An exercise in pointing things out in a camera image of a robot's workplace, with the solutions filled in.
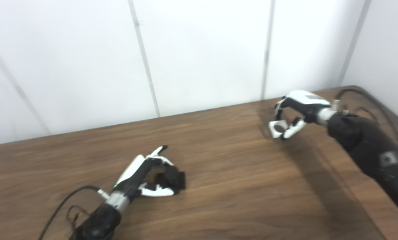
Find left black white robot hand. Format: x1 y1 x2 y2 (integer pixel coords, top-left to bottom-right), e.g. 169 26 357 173
112 145 177 200

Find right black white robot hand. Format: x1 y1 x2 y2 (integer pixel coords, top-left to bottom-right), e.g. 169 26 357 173
274 90 331 140

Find white square piece with hole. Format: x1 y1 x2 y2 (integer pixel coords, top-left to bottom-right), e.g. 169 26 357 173
269 120 291 138

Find black peg with base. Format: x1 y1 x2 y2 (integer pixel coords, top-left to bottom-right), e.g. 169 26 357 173
152 165 186 194

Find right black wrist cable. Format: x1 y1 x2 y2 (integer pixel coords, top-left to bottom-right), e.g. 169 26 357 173
332 88 398 150

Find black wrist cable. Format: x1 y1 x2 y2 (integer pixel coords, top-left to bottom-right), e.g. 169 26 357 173
37 186 110 240
332 88 398 150

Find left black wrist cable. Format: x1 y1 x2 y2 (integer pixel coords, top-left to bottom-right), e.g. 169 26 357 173
37 186 110 240

